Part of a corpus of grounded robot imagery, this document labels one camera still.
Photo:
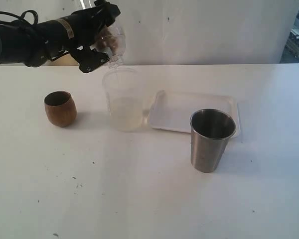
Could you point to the translucent plastic beaker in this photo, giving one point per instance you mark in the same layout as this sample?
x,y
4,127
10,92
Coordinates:
x,y
124,90

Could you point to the brown wooden cup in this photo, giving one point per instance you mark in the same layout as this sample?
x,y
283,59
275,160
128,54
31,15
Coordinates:
x,y
60,108

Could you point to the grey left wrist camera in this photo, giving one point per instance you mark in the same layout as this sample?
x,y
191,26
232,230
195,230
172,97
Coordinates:
x,y
89,59

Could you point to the stainless steel cup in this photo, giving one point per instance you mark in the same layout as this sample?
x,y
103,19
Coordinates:
x,y
211,130

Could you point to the white rectangular tray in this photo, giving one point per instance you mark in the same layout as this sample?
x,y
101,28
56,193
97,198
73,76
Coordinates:
x,y
172,110

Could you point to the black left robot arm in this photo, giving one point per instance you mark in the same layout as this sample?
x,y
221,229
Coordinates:
x,y
33,44

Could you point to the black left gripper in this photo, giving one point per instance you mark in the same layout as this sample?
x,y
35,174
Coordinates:
x,y
88,22

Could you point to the clear plastic shaker lid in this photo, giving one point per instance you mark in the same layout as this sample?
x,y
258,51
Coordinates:
x,y
112,41

